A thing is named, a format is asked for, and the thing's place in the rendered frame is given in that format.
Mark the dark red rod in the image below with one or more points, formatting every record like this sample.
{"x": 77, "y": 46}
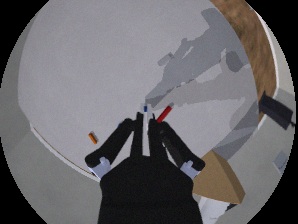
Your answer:
{"x": 163, "y": 114}

